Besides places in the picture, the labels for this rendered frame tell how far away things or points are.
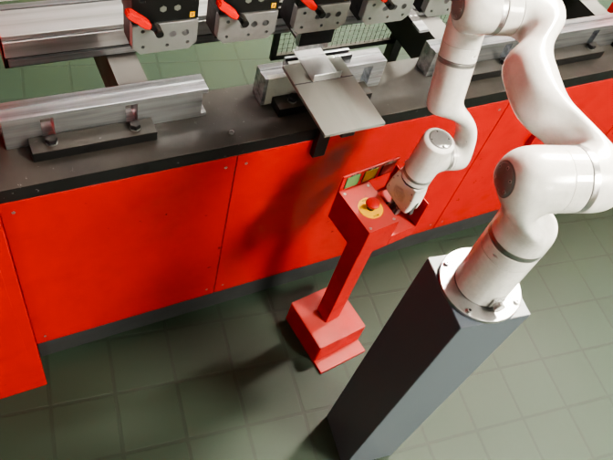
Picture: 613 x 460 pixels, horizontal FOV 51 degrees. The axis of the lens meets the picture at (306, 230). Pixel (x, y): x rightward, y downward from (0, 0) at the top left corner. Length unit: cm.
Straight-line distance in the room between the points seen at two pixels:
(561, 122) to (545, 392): 160
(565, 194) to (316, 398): 141
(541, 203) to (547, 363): 166
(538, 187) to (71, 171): 106
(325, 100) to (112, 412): 122
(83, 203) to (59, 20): 48
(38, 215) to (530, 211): 115
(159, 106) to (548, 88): 94
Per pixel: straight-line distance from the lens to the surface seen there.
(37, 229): 176
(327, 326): 234
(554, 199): 116
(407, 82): 207
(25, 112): 165
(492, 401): 258
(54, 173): 165
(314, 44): 180
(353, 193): 182
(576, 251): 318
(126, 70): 189
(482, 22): 136
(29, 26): 186
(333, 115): 169
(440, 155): 164
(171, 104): 172
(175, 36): 156
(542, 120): 127
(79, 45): 188
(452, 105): 160
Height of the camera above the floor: 212
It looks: 52 degrees down
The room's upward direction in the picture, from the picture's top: 19 degrees clockwise
